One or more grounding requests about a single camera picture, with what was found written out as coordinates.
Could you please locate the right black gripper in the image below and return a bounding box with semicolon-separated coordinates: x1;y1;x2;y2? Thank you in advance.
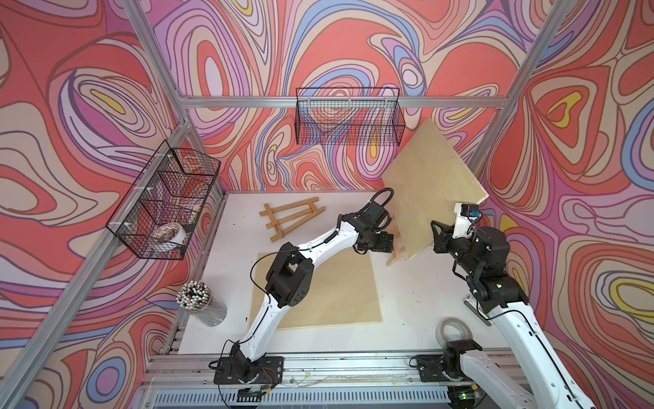
431;219;481;276

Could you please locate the plywood board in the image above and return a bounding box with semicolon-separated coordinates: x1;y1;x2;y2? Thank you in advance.
278;250;383;330
383;119;489;261

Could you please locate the wooden easel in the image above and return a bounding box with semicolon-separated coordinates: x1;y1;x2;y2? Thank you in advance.
386;214;405;267
259;197;325;242

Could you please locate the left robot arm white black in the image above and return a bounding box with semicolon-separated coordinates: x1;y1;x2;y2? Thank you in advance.
228;187;394;383

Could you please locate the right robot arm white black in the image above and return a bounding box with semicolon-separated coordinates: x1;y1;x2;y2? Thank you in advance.
431;218;595;408

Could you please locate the silver stapler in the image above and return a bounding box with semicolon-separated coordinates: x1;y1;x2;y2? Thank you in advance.
463;297;492;327

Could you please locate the clear tape roll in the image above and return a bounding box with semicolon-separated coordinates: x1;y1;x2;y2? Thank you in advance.
435;317;473;349

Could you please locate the silver cup of pencils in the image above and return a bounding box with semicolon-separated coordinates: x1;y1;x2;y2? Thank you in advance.
175;281;228;327

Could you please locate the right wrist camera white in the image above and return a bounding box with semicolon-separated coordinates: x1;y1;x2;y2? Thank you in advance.
452;203;482;239

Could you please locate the back black wire basket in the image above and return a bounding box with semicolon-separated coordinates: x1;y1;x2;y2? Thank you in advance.
295;85;406;147

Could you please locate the black wire basket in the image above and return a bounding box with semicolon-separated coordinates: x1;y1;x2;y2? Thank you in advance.
106;141;221;260
295;85;406;147

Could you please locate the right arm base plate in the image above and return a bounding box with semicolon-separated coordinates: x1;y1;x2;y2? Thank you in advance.
409;354;472;383

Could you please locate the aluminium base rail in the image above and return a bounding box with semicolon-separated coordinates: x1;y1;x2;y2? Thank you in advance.
133;349;529;408

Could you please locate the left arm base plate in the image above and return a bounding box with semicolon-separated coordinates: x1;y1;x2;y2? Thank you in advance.
209;355;284;387

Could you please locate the left black wire basket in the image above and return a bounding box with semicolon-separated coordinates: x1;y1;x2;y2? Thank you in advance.
106;141;221;260

